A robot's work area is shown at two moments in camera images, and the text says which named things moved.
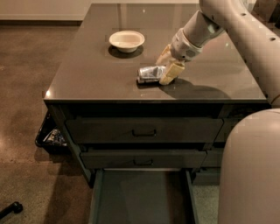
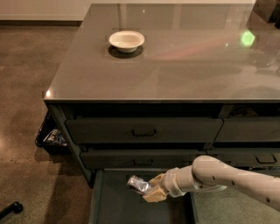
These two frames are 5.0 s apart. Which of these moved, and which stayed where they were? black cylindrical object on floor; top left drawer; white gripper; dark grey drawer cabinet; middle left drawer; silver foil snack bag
Moved: silver foil snack bag; white gripper
Stayed: dark grey drawer cabinet; middle left drawer; top left drawer; black cylindrical object on floor
